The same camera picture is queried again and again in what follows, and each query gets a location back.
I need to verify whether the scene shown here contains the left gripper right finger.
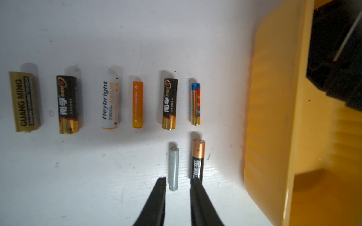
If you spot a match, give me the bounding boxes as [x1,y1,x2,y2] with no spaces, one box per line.
[190,178,224,226]

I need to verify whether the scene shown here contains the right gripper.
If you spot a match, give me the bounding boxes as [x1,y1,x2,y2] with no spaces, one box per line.
[306,1,362,111]

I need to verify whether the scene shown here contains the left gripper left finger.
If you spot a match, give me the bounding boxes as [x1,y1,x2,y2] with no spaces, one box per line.
[134,178,166,226]

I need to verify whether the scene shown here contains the pale grey battery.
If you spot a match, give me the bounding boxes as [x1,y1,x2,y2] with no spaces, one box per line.
[168,147,179,191]

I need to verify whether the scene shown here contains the black Duracell battery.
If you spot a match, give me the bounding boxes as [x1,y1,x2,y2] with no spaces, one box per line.
[191,139,206,182]

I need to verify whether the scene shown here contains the yellow plastic storage box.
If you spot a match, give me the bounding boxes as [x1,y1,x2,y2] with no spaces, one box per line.
[244,1,362,226]

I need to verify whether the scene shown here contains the red gold blue battery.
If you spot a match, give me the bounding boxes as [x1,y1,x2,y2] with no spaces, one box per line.
[191,83,201,126]

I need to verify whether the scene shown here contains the orange battery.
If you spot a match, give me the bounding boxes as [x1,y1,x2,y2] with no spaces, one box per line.
[133,81,143,129]

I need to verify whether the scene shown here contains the white alkaline AA battery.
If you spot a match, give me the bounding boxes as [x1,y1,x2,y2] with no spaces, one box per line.
[101,74,119,130]

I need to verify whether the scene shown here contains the black gold slim battery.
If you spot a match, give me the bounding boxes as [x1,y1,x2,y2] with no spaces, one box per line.
[56,75,80,135]

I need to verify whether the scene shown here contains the gold Guangming battery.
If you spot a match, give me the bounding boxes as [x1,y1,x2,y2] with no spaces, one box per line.
[9,72,41,132]

